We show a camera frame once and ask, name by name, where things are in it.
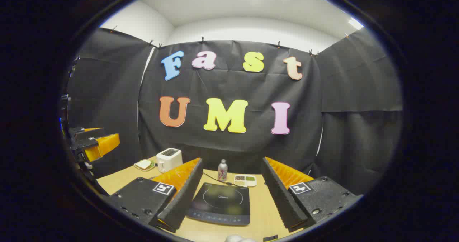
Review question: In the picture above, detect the black power cable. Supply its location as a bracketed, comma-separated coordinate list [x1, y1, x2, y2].
[203, 172, 244, 188]

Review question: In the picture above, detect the black induction cooktop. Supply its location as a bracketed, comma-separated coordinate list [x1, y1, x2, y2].
[186, 182, 251, 226]

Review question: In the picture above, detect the white toaster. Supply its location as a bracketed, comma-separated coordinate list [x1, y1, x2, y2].
[156, 148, 183, 173]

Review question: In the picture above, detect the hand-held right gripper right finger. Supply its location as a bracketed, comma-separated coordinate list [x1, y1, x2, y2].
[261, 157, 363, 233]

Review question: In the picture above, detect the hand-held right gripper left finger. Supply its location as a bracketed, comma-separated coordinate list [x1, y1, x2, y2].
[108, 158, 204, 233]

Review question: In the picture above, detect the white divided bean tray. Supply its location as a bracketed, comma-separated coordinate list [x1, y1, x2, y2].
[234, 174, 257, 188]

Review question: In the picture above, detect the silver printed drink bottle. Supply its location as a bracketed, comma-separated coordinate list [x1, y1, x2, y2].
[218, 159, 228, 182]

